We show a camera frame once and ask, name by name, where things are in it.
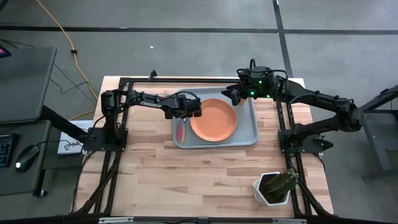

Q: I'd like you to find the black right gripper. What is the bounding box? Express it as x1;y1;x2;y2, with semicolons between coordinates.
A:
221;66;277;106

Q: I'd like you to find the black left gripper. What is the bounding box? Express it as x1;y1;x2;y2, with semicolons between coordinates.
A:
164;93;203;123

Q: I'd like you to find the orange plate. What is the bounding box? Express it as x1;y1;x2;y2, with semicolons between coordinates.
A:
190;98;238;142

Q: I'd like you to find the grey plastic tray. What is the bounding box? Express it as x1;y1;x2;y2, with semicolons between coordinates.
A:
172;86;259;149

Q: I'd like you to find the green cactus plant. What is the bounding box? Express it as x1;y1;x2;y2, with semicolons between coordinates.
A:
264;168;299;195

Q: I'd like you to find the white hexagonal plant pot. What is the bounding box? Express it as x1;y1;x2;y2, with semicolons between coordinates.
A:
252;172;292;207

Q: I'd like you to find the white printed booklet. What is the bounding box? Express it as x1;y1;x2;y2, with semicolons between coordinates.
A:
57;119;94;156

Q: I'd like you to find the black desk leg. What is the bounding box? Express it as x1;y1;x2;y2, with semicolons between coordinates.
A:
40;105;88;141

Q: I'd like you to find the grey metal side stand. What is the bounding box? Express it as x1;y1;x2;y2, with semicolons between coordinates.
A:
341;83;398;181

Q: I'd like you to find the black computer mouse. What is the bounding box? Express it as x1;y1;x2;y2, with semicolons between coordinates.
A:
14;144;41;174

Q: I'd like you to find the grey raised desk top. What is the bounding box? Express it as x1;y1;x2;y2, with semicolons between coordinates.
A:
0;46;58;124

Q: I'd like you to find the dark grey desk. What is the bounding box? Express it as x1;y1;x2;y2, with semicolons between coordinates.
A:
0;119;52;197

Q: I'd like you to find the backlit black keyboard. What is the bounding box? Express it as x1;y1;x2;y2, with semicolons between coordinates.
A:
0;133;17;169

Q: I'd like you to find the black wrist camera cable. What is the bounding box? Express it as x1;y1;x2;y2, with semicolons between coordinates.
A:
172;90;201;102
236;58;289;94

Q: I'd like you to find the black aluminium table frame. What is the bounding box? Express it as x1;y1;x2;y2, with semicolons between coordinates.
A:
70;76;335;220

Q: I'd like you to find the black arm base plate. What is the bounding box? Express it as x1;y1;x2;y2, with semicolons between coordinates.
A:
278;127;335;154
82;126;129;152

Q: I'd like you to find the silver metal bracket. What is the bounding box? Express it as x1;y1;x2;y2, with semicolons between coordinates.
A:
272;217;308;224
98;217;134;224

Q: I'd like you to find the yellow floor cable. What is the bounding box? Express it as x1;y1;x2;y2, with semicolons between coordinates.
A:
35;0;100;121

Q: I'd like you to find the black floor cable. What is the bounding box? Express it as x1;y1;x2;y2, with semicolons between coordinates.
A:
49;63;98;105

